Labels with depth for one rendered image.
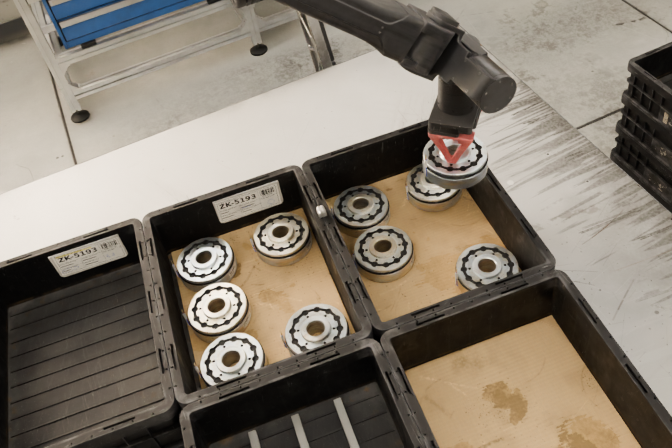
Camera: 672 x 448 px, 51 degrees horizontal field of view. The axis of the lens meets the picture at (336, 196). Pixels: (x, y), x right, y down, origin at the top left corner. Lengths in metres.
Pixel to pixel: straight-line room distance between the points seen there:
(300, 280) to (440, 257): 0.25
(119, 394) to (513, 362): 0.62
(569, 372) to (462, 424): 0.18
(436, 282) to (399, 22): 0.49
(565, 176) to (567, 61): 1.52
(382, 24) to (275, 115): 0.92
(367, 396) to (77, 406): 0.47
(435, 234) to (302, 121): 0.59
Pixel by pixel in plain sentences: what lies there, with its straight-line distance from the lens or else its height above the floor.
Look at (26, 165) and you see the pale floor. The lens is 3.14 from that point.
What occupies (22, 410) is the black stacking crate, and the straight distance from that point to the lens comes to 1.30.
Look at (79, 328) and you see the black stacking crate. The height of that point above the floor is 0.83.
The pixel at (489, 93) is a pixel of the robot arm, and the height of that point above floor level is 1.22.
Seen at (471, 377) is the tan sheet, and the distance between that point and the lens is 1.13.
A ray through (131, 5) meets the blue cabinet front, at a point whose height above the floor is 0.41.
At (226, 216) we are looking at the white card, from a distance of 1.33.
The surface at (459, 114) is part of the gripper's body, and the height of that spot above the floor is 1.13.
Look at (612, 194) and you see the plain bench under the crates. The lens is 1.56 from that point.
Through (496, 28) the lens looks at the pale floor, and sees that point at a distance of 3.24.
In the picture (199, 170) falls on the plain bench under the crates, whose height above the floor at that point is 0.70.
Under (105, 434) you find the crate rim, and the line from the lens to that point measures 1.09.
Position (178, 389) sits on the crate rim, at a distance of 1.08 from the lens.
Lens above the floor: 1.82
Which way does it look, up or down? 46 degrees down
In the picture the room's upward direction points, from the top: 11 degrees counter-clockwise
